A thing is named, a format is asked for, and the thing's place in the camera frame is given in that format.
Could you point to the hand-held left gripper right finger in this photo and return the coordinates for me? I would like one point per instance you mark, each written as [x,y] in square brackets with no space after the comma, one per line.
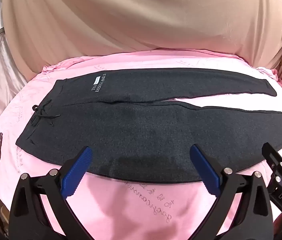
[206,170]

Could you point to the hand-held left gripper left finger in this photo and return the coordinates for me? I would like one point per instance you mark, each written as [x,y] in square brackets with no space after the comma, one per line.
[77,170]

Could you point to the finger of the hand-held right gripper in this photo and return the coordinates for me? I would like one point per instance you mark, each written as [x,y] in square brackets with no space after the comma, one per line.
[274,162]

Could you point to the dark grey pants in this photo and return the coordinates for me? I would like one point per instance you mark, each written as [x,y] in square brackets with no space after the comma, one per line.
[143,130]

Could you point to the pink bed sheet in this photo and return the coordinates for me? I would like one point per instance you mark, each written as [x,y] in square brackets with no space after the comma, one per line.
[136,205]

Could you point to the white satin curtain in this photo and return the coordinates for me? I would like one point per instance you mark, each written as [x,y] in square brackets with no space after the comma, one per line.
[3,67]

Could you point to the beige cloth backdrop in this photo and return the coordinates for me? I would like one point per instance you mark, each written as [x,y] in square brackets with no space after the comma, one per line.
[141,15]

